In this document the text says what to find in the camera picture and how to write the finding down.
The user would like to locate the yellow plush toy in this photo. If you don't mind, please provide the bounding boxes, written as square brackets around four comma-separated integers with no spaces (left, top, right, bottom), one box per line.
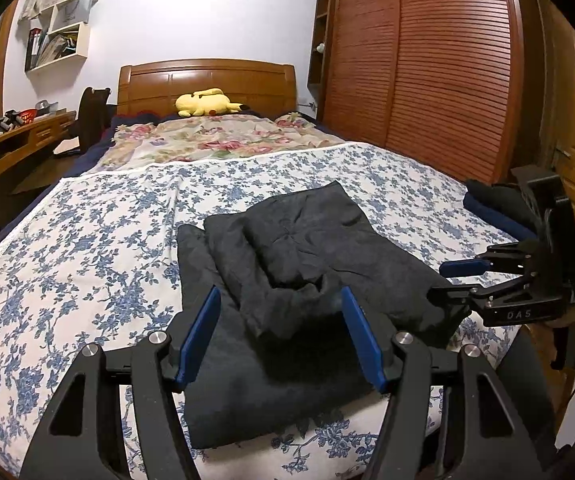
[174,88,243,119]

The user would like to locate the navy folded cloth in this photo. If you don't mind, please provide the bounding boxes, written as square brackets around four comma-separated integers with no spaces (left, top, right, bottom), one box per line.
[462,182,543,243]

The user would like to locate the wooden desk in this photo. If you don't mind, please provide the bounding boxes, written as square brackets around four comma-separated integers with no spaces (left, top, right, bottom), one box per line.
[0,110,77,266]

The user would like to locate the wooden headboard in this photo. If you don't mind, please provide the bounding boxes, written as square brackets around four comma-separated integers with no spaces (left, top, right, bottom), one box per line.
[117,58,299,118]

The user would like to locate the pink floral quilt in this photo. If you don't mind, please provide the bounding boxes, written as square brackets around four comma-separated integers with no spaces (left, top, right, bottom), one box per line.
[98,110,348,173]

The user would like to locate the blue floral bed sheet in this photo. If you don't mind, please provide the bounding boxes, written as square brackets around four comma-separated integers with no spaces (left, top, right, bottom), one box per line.
[0,142,518,480]

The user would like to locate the black folded cloth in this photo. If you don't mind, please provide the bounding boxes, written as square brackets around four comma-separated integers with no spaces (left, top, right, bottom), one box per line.
[467,180,538,228]

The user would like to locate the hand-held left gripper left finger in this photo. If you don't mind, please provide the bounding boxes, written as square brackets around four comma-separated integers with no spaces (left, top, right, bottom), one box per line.
[20,285,223,480]

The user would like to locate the black jacket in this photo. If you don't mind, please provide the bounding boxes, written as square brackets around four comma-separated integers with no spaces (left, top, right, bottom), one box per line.
[177,180,473,451]

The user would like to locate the wooden louvred wardrobe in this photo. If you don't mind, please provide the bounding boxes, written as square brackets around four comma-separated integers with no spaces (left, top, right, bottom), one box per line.
[307,0,543,186]

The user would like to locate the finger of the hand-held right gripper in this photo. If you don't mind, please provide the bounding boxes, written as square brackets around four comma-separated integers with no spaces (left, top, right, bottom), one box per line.
[426,280,524,312]
[439,241,539,279]

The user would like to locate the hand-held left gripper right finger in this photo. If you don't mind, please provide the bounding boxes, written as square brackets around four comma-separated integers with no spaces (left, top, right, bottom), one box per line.
[340,285,558,480]

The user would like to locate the dark desk chair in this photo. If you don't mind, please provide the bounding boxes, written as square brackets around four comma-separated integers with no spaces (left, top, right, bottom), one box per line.
[54,86,113,158]

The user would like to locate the white wall shelf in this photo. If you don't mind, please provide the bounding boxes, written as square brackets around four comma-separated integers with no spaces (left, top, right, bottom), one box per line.
[24,0,100,72]

